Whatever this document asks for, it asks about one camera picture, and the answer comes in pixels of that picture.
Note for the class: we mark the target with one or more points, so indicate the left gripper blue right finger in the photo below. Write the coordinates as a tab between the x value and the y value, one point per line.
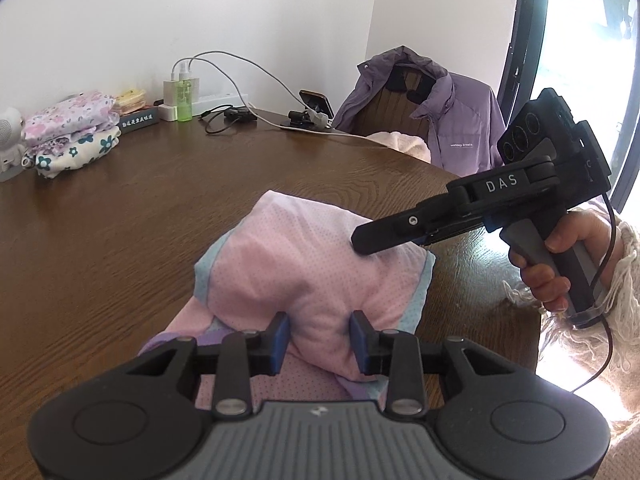
395	355

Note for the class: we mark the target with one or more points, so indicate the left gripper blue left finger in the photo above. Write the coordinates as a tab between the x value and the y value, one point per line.
242	355

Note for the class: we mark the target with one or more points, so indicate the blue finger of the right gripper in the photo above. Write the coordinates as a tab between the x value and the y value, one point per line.
447	232
415	224

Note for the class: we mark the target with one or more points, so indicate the pink blue purple garment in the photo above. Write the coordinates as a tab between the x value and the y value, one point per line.
294	255

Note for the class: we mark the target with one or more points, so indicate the person right hand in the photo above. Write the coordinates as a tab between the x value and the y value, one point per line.
576	226

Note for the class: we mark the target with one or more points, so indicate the pink fluffy garment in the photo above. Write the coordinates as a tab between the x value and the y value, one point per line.
413	146

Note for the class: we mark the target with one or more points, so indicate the purple puffer jacket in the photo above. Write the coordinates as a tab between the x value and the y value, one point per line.
465	118

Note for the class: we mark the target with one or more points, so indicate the wooden chair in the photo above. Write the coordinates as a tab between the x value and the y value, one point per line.
390	110

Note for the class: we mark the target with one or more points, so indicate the phone on black stand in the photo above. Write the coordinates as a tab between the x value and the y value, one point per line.
317	114

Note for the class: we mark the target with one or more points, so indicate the white power strip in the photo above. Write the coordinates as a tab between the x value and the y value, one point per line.
169	113

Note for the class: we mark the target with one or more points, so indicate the dark green box white text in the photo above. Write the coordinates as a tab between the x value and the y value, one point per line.
139	119

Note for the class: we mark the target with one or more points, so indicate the white teal flower folded cloth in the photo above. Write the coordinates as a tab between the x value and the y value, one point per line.
69	153

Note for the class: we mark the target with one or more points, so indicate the green spray bottle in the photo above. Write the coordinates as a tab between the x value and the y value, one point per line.
184	94

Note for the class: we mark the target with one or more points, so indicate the white charger plug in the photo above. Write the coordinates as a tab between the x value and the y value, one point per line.
170	92

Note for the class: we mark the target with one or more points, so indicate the yellow snack pack stack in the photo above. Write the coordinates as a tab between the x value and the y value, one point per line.
130	101

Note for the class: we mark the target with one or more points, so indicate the pink floral folded cloth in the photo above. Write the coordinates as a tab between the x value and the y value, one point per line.
86	111

